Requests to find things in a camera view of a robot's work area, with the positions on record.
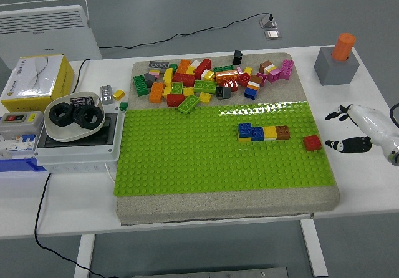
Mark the grey cube block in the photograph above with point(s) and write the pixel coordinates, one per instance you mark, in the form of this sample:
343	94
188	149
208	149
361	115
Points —
336	70

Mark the white table leg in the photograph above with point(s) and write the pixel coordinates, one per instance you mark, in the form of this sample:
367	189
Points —
84	256
313	250

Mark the pink white yellow small brick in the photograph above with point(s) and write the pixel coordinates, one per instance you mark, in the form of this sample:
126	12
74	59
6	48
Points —
154	73

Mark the brown square brick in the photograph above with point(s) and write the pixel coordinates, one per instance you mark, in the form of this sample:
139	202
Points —
282	132

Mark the yellow square brick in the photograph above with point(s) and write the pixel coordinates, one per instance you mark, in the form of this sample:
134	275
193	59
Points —
244	139
204	97
269	133

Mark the large black hex nut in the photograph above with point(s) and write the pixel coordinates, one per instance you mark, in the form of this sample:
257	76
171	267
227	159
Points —
93	119
54	116

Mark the green studded baseplate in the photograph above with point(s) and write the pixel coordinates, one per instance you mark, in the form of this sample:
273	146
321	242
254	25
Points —
187	159

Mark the lime green long brick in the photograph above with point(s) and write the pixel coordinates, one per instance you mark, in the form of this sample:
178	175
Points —
204	86
188	104

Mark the white circuit breaker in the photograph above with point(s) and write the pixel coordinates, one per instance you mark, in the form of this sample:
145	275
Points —
17	144

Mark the brown white blue brick stack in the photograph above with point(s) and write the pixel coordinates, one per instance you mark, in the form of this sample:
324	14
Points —
252	88

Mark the white electrical enclosure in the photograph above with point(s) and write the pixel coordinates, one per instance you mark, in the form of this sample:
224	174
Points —
78	155

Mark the lime green square brick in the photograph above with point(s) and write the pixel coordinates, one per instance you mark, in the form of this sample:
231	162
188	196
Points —
176	88

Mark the red white brick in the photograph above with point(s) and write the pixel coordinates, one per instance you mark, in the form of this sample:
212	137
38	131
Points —
230	85

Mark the grey-brown mat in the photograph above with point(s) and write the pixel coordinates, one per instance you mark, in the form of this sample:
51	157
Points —
218	208

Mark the small dark green brick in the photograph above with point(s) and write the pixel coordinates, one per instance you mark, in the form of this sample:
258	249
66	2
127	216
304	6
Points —
123	106
173	67

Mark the small black terminal block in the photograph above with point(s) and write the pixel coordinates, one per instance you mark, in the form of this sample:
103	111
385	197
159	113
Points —
81	100

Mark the grey push-button switch box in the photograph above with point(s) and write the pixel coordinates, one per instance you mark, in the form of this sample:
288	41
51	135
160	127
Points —
19	124

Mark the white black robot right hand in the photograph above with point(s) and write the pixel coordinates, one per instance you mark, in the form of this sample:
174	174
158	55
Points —
371	122

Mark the yellow rounded brick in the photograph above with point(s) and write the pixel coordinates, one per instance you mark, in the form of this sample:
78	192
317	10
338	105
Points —
168	76

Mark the white panel heater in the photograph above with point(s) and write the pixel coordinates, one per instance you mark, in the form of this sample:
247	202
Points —
46	38

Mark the red square brick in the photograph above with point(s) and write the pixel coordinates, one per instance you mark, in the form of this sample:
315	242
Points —
312	142
244	79

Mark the dark green long brick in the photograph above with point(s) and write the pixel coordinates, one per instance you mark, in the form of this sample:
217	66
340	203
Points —
140	85

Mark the dark grey brick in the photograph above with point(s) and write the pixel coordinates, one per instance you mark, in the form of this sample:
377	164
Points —
223	92

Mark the grey flat long brick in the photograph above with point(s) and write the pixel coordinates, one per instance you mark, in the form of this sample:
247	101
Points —
158	65

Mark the orange glossy long brick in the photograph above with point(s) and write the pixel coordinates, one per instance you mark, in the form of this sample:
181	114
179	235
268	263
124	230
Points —
226	76

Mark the dark green flat brick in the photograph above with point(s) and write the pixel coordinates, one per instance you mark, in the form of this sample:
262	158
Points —
223	68

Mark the white bowl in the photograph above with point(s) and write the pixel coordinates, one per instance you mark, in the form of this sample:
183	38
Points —
68	133

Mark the grey sloped brick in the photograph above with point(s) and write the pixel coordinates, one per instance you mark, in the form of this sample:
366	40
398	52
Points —
151	79

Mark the closed floor socket plate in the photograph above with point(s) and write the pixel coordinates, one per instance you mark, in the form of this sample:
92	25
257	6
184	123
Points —
272	35

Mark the black small brick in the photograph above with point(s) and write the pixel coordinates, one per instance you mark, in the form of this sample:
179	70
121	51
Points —
237	57

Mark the red long brick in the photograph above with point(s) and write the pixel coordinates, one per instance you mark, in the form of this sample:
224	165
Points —
184	79
203	67

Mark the blue square brick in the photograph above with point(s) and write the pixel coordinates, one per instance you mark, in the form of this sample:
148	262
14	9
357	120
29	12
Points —
258	134
245	129

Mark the orange cylinder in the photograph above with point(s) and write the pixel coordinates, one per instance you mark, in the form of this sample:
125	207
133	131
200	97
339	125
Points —
343	47

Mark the magenta long brick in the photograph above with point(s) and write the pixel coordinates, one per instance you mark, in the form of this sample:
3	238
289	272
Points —
286	69

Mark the open floor socket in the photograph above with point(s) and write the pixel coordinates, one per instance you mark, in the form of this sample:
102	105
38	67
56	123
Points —
268	23

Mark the yellow white carton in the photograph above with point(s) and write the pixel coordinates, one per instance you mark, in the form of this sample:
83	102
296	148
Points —
35	81

